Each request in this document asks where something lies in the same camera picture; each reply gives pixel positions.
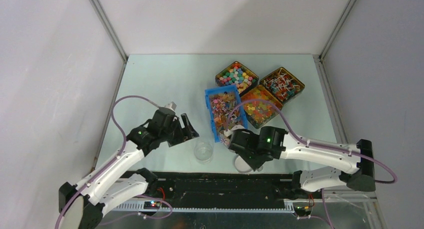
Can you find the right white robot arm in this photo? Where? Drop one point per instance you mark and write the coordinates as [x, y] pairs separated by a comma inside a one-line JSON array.
[[347, 165]]

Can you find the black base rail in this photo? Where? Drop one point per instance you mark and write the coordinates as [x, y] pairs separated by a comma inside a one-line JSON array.
[[221, 191]]

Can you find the tin of gummy candies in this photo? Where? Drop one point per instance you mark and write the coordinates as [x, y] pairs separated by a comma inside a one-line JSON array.
[[259, 113]]

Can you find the tin of lollipops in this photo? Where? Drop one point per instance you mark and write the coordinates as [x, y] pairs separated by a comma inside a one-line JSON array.
[[283, 85]]

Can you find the tin of square candies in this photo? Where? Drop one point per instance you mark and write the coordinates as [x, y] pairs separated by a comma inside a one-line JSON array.
[[238, 75]]

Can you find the clear plastic jar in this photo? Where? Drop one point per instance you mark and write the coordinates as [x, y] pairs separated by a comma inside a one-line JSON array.
[[203, 151]]

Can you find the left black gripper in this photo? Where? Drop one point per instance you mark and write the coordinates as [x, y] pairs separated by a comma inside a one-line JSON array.
[[178, 140]]

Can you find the blue plastic candy bin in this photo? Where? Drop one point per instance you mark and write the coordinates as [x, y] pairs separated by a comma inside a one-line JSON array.
[[220, 101]]

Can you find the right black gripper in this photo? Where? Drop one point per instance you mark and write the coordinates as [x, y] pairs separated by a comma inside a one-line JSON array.
[[254, 164]]

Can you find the silver jar lid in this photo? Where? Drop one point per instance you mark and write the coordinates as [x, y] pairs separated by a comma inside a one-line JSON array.
[[242, 167]]

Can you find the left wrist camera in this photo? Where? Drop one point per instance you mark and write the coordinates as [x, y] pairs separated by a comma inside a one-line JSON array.
[[169, 108]]

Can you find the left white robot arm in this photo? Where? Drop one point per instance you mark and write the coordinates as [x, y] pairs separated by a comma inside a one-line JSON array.
[[83, 205]]

